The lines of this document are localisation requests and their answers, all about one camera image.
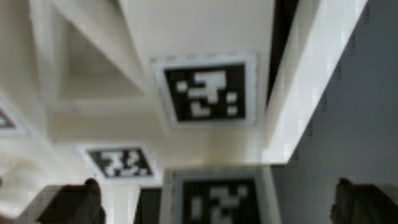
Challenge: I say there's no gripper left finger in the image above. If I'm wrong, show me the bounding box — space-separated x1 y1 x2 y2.
34 177 107 224

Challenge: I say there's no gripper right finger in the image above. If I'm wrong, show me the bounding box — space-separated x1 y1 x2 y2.
331 178 398 224

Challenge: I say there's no white tagged leg block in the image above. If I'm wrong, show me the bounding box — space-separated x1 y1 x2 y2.
158 166 283 224

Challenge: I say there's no white chair back piece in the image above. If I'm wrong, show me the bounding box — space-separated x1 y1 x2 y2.
0 0 368 224

